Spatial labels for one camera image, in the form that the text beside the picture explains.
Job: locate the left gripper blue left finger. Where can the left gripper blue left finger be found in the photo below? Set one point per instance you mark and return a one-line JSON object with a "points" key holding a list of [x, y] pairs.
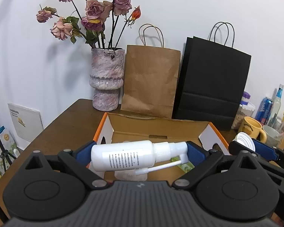
{"points": [[83, 153]]}

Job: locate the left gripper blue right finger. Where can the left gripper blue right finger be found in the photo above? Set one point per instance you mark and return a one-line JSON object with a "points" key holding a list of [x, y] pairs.
{"points": [[196, 154]]}

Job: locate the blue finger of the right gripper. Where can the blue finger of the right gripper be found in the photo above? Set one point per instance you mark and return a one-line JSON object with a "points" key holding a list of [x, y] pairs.
{"points": [[266, 152]]}

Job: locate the green spray bottle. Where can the green spray bottle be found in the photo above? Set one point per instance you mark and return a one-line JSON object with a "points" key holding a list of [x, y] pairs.
{"points": [[186, 167]]}

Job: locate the white plastic lid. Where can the white plastic lid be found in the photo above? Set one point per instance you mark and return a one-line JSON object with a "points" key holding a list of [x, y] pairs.
{"points": [[245, 140]]}

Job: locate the red cardboard box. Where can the red cardboard box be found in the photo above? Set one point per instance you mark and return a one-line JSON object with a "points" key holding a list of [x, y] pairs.
{"points": [[115, 128]]}

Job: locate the translucent cotton swab box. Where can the translucent cotton swab box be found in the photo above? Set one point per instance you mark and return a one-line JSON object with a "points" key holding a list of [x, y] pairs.
{"points": [[129, 175]]}

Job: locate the white spray bottle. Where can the white spray bottle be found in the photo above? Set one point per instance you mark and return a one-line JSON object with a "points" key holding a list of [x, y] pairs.
{"points": [[140, 156]]}

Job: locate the grey white mug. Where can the grey white mug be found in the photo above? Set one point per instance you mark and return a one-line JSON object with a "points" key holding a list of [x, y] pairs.
{"points": [[273, 136]]}

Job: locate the yellow bear mug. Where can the yellow bear mug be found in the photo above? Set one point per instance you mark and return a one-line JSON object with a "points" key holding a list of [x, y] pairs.
{"points": [[253, 128]]}

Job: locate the blue soda can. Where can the blue soda can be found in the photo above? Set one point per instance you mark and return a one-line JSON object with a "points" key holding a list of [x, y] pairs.
{"points": [[264, 110]]}

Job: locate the clear plastic bottle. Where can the clear plastic bottle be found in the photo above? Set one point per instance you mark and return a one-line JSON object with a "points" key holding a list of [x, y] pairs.
{"points": [[276, 106]]}

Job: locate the food container purple lid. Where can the food container purple lid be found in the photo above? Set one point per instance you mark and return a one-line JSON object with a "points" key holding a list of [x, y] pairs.
{"points": [[246, 108]]}

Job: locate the blue white package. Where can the blue white package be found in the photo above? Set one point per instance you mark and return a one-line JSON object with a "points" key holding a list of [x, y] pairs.
{"points": [[7, 141]]}

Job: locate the pink textured vase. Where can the pink textured vase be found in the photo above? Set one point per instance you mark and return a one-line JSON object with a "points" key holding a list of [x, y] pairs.
{"points": [[106, 77]]}

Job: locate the black paper bag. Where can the black paper bag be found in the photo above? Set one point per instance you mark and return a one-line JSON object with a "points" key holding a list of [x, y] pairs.
{"points": [[211, 81]]}

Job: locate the brown paper bag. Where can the brown paper bag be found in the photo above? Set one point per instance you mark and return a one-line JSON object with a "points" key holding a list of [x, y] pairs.
{"points": [[151, 75]]}

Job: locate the dried pink roses bouquet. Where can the dried pink roses bouquet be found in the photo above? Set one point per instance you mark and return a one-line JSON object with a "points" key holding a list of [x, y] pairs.
{"points": [[98, 25]]}

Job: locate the white wall panel box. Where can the white wall panel box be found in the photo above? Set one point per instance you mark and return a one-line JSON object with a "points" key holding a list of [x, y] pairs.
{"points": [[27, 122]]}

